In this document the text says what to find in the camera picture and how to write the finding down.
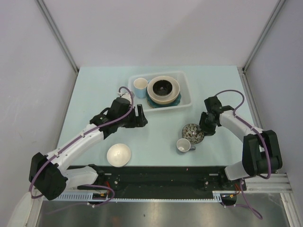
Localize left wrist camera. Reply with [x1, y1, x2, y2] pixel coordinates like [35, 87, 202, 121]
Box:
[117, 92, 131, 101]

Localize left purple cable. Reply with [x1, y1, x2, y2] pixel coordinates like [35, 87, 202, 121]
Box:
[28, 86, 134, 199]

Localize aluminium frame post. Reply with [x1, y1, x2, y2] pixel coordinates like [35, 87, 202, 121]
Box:
[241, 0, 288, 73]
[35, 0, 79, 75]

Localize white plastic bin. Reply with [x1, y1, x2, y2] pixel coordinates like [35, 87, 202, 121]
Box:
[128, 71, 192, 112]

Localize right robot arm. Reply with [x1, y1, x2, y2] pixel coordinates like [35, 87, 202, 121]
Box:
[199, 106, 283, 190]

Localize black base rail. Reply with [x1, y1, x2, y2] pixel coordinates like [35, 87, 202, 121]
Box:
[47, 165, 247, 201]

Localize floral patterned bowl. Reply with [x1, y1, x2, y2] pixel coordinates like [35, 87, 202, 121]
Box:
[181, 123, 204, 144]

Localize black glossy bowl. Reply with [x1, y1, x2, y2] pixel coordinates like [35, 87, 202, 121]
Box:
[152, 80, 172, 96]

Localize teal glass plate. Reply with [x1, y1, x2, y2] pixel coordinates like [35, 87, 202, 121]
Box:
[146, 92, 181, 108]

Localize grey white mug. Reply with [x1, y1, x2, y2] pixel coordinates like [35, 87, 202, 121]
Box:
[176, 138, 196, 153]

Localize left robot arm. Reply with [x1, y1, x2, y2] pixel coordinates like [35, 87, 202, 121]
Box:
[29, 97, 148, 200]

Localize left aluminium frame post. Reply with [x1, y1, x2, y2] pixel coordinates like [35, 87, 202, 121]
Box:
[35, 0, 79, 75]

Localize white cable duct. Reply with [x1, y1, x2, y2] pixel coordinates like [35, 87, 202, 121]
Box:
[54, 187, 237, 202]

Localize right aluminium frame post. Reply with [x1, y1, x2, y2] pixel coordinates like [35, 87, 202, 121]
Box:
[241, 0, 288, 73]

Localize large cream bowl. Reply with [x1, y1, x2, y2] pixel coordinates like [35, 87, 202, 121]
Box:
[147, 76, 180, 105]

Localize light blue mug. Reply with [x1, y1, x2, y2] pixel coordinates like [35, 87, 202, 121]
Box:
[133, 78, 148, 99]

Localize small white bowl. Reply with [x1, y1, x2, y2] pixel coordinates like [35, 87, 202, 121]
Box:
[107, 143, 131, 167]

